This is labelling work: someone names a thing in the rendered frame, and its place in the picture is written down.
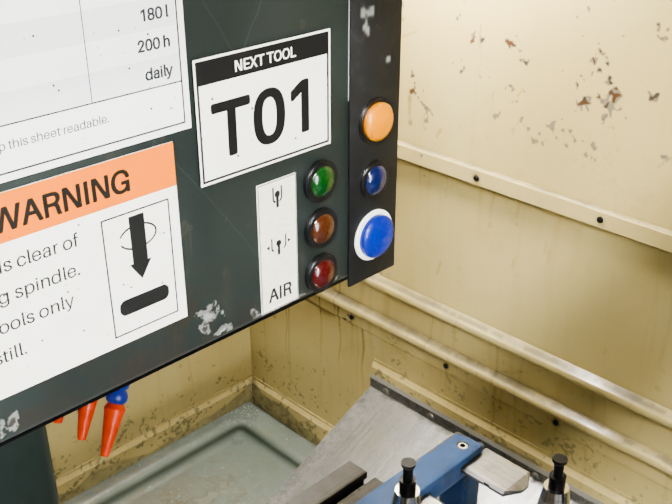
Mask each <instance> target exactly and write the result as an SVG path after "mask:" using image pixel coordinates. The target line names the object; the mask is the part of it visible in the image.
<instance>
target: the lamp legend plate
mask: <svg viewBox="0 0 672 504"><path fill-rule="evenodd" d="M256 202H257V225H258V248H259V272H260V295H261V315H265V314H267V313H269V312H271V311H273V310H275V309H277V308H279V307H281V306H284V305H286V304H288V303H290V302H292V301H294V300H296V299H298V253H297V206H296V173H295V172H294V173H291V174H288V175H286V176H283V177H280V178H277V179H274V180H272V181H269V182H266V183H263V184H261V185H258V186H256Z"/></svg>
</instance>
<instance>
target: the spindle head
mask: <svg viewBox="0 0 672 504"><path fill-rule="evenodd" d="M182 4H183V18H184V31H185V44H186V58H187V71H188V84H189V98H190V111H191V124H192V128H189V129H185V130H182V131H178V132H175V133H172V134H168V135H165V136H161V137H158V138H154V139H151V140H148V141H144V142H141V143H137V144H134V145H131V146H127V147H124V148H120V149H117V150H114V151H110V152H107V153H103V154H100V155H96V156H93V157H90V158H86V159H83V160H79V161H76V162H73V163H69V164H66V165H62V166H59V167H55V168H52V169H49V170H45V171H42V172H38V173H35V174H32V175H28V176H25V177H21V178H18V179H15V180H11V181H8V182H4V183H1V184H0V192H4V191H7V190H10V189H14V188H17V187H20V186H24V185H27V184H30V183H34V182H37V181H40V180H44V179H47V178H50V177H54V176H57V175H60V174H64V173H67V172H70V171H74V170H77V169H80V168H84V167H87V166H91V165H94V164H97V163H101V162H104V161H107V160H111V159H114V158H117V157H121V156H124V155H127V154H131V153H134V152H137V151H141V150H144V149H147V148H151V147H154V146H157V145H161V144H164V143H167V142H171V141H172V142H173V150H174V162H175V173H176V185H177V197H178V209H179V220H180V232H181V244H182V255H183V267H184V279H185V290H186V302H187V314H188V316H187V317H185V318H182V319H180V320H178V321H176V322H174V323H171V324H169V325H167V326H165V327H162V328H160V329H158V330H156V331H154V332H151V333H149V334H147V335H145V336H142V337H140V338H138V339H136V340H134V341H131V342H129V343H127V344H125V345H122V346H120V347H118V348H116V349H114V350H111V351H109V352H107V353H105V354H102V355H100V356H98V357H96V358H94V359H91V360H89V361H87V362H85V363H82V364H80V365H78V366H76V367H73V368H71V369H69V370H67V371H65V372H62V373H60V374H58V375H56V376H53V377H51V378H49V379H47V380H45V381H42V382H40V383H38V384H36V385H33V386H31V387H29V388H27V389H25V390H22V391H20V392H18V393H16V394H13V395H11V396H9V397H7V398H5V399H2V400H0V447H2V446H4V445H6V444H8V443H10V442H12V441H14V440H16V439H18V438H20V437H22V436H24V435H27V434H29V433H31V432H33V431H35V430H37V429H39V428H41V427H43V426H45V425H47V424H49V423H51V422H53V421H55V420H58V419H60V418H62V417H64V416H66V415H68V414H70V413H72V412H74V411H76V410H78V409H80V408H82V407H84V406H86V405H89V404H91V403H93V402H95V401H97V400H99V399H101V398H103V397H105V396H107V395H109V394H111V393H113V392H115V391H118V390H120V389H122V388H124V387H126V386H128V385H130V384H132V383H134V382H136V381H138V380H140V379H142V378H144V377H146V376H149V375H151V374H153V373H155V372H157V371H159V370H161V369H163V368H165V367H167V366H169V365H171V364H173V363H175V362H178V361H180V360H182V359H184V358H186V357H188V356H190V355H192V354H194V353H196V352H198V351H200V350H202V349H204V348H206V347H209V346H211V345H213V344H215V343H217V342H219V341H221V340H223V339H225V338H227V337H229V336H231V335H233V334H235V333H237V332H240V331H242V330H244V329H246V328H248V327H250V326H252V325H254V324H256V323H258V322H260V321H262V320H264V319H266V318H269V317H271V316H273V315H275V314H277V313H279V312H281V311H283V310H285V309H287V308H289V307H291V306H293V305H295V304H297V303H300V302H302V301H304V300H306V299H308V298H310V297H312V296H314V295H316V294H318V293H314V292H312V291H310V290H309V289H308V288H307V286H306V282H305V275H306V271H307V268H308V266H309V264H310V263H311V261H312V260H313V259H314V258H315V257H316V256H317V255H319V254H321V253H330V254H332V255H333V256H334V257H335V258H336V260H337V265H338V269H337V275H336V277H335V280H334V281H333V283H332V284H331V286H330V287H329V288H331V287H333V286H335V285H337V284H339V283H341V282H343V281H345V280H347V279H348V125H349V101H348V61H349V0H182ZM325 28H330V104H331V143H330V144H327V145H324V146H321V147H318V148H315V149H312V150H310V151H307V152H304V153H301V154H298V155H295V156H292V157H289V158H286V159H284V160H281V161H278V162H275V163H272V164H269V165H266V166H263V167H261V168H258V169H255V170H252V171H249V172H246V173H243V174H240V175H237V176H235V177H232V178H229V179H226V180H223V181H220V182H217V183H214V184H211V185H209V186H206V187H203V188H201V187H200V183H199V169H198V156H197V142H196V128H195V115H194V101H193V87H192V74H191V60H193V59H198V58H202V57H206V56H210V55H215V54H219V53H223V52H227V51H232V50H236V49H240V48H244V47H249V46H253V45H257V44H261V43H265V42H270V41H274V40H278V39H282V38H287V37H291V36H295V35H299V34H304V33H308V32H312V31H316V30H321V29H325ZM321 159H326V160H329V161H331V162H333V163H334V164H335V166H336V168H337V172H338V179H337V184H336V187H335V189H334V191H333V193H332V194H331V195H330V196H329V197H328V198H327V199H326V200H324V201H322V202H318V203H316V202H313V201H310V200H309V199H308V198H307V197H306V195H305V192H304V179H305V176H306V173H307V171H308V170H309V168H310V167H311V166H312V165H313V164H314V163H315V162H316V161H318V160H321ZM294 172H295V173H296V206H297V253H298V299H296V300H294V301H292V302H290V303H288V304H286V305H284V306H281V307H279V308H277V309H275V310H273V311H271V312H269V313H267V314H265V315H261V295H260V272H259V248H258V225H257V202H256V186H258V185H261V184H263V183H266V182H269V181H272V180H274V179H277V178H280V177H283V176H286V175H288V174H291V173H294ZM322 207H327V208H330V209H332V210H333V211H334V212H335V213H336V215H337V220H338V225H337V230H336V233H335V236H334V237H333V239H332V240H331V242H330V243H329V244H328V245H326V246H325V247H323V248H320V249H314V248H312V247H310V246H309V245H308V244H307V243H306V240H305V235H304V233H305V226H306V223H307V221H308V219H309V217H310V216H311V215H312V214H313V213H314V212H315V211H316V210H317V209H319V208H322Z"/></svg>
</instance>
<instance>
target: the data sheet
mask: <svg viewBox="0 0 672 504"><path fill-rule="evenodd" d="M189 128H192V124H191V111H190V98H189V84H188V71H187V58H186V44H185V31H184V18H183V4H182V0H0V184H1V183H4V182H8V181H11V180H15V179H18V178H21V177H25V176H28V175H32V174H35V173H38V172H42V171H45V170H49V169H52V168H55V167H59V166H62V165H66V164H69V163H73V162H76V161H79V160H83V159H86V158H90V157H93V156H96V155H100V154H103V153H107V152H110V151H114V150H117V149H120V148H124V147H127V146H131V145H134V144H137V143H141V142H144V141H148V140H151V139H154V138H158V137H161V136H165V135H168V134H172V133H175V132H178V131H182V130H185V129H189Z"/></svg>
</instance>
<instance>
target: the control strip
mask: <svg viewBox="0 0 672 504"><path fill-rule="evenodd" d="M401 28H402V0H349V125H348V279H347V286H348V287H351V286H353V285H355V284H357V283H359V282H361V281H363V280H365V279H367V278H369V277H371V276H373V275H375V274H377V273H379V272H381V271H383V270H385V269H387V268H389V267H391V266H393V265H394V244H395V213H396V182H397V151H398V120H399V89H400V58H401ZM378 102H384V103H387V104H389V105H390V106H391V108H392V111H393V115H394V121H393V126H392V128H391V131H390V132H389V134H388V135H387V136H386V137H385V138H384V139H382V140H381V141H378V142H375V141H372V140H369V139H368V138H367V136H366V135H365V132H364V121H365V117H366V115H367V113H368V111H369V109H370V108H371V107H372V106H373V105H374V104H376V103H378ZM325 166H328V167H330V168H331V169H332V170H333V172H334V174H335V182H334V186H333V188H332V190H331V191H330V192H329V193H328V194H327V195H326V196H324V197H317V196H315V195H314V194H313V192H312V187H311V186H312V180H313V177H314V175H315V173H316V172H317V171H318V170H319V169H320V168H322V167H325ZM376 166H383V167H384V168H385V170H386V172H387V180H386V184H385V186H384V188H383V189H382V190H381V191H380V192H379V193H377V194H375V195H372V194H370V193H368V191H367V189H366V180H367V177H368V175H369V173H370V171H371V170H372V169H373V168H374V167H376ZM337 179H338V172H337V168H336V166H335V164H334V163H333V162H331V161H329V160H326V159H321V160H318V161H316V162H315V163H314V164H313V165H312V166H311V167H310V168H309V170H308V171H307V173H306V176H305V179H304V192H305V195H306V197H307V198H308V199H309V200H310V201H313V202H316V203H318V202H322V201H324V200H326V199H327V198H328V197H329V196H330V195H331V194H332V193H333V191H334V189H335V187H336V184H337ZM325 214H329V215H331V216H332V217H333V219H334V221H335V229H334V232H333V235H332V236H331V238H330V239H329V240H328V241H327V242H325V243H322V244H317V243H316V242H315V241H314V240H313V237H312V230H313V226H314V224H315V222H316V221H317V219H318V218H319V217H321V216H322V215H325ZM378 214H383V215H386V216H388V217H389V218H390V219H391V220H392V222H393V226H394V235H393V239H392V242H391V244H390V246H389V248H388V249H387V250H386V251H385V252H384V253H383V254H382V255H380V256H379V257H376V258H370V257H367V256H365V255H364V254H363V253H362V251H361V249H360V236H361V232H362V230H363V228H364V226H365V224H366V223H367V222H368V220H369V219H371V218H372V217H373V216H375V215H378ZM337 225H338V220H337V215H336V213H335V212H334V211H333V210H332V209H330V208H327V207H322V208H319V209H317V210H316V211H315V212H314V213H313V214H312V215H311V216H310V217H309V219H308V221H307V223H306V226H305V233H304V235H305V240H306V243H307V244H308V245H309V246H310V247H312V248H314V249H320V248H323V247H325V246H326V245H328V244H329V243H330V242H331V240H332V239H333V237H334V236H335V233H336V230H337ZM324 260H331V261H332V262H333V264H334V266H335V274H334V277H333V279H332V281H331V282H330V283H329V284H328V285H327V286H326V287H324V288H317V287H315V285H314V284H313V274H314V271H315V269H316V267H317V266H318V264H319V263H321V262H322V261H324ZM337 269H338V265H337V260H336V258H335V257H334V256H333V255H332V254H330V253H321V254H319V255H317V256H316V257H315V258H314V259H313V260H312V261H311V263H310V264H309V266H308V268H307V271H306V275H305V282H306V286H307V288H308V289H309V290H310V291H312V292H314V293H321V292H323V291H325V290H326V289H328V288H329V287H330V286H331V284H332V283H333V281H334V280H335V277H336V275H337Z"/></svg>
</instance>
